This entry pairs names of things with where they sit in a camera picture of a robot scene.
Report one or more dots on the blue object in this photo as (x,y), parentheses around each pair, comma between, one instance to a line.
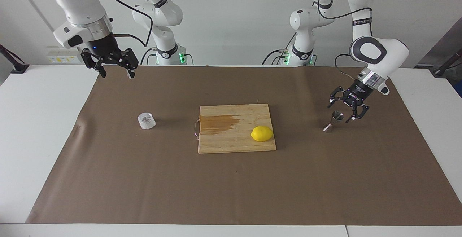
(459,89)

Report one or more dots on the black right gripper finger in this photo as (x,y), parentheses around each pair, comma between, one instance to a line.
(130,62)
(89,59)

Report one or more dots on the small clear glass cup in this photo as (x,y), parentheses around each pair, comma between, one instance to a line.
(146,121)

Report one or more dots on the yellow lemon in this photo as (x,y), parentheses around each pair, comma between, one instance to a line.
(261,134)

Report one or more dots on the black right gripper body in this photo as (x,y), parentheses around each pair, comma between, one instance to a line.
(106,51)

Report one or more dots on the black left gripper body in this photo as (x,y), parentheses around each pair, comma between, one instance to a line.
(357,92)

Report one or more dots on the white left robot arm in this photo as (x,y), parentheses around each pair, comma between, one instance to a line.
(379,53)

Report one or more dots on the white wall power strip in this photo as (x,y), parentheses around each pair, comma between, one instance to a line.
(65,55)

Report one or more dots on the brown paper table mat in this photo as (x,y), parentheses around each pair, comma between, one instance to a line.
(231,186)

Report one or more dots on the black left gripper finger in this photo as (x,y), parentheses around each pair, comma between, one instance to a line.
(362,111)
(337,96)

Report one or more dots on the wooden cutting board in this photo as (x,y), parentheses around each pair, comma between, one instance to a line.
(231,141)

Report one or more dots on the steel cocktail jigger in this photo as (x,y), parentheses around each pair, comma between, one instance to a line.
(337,115)

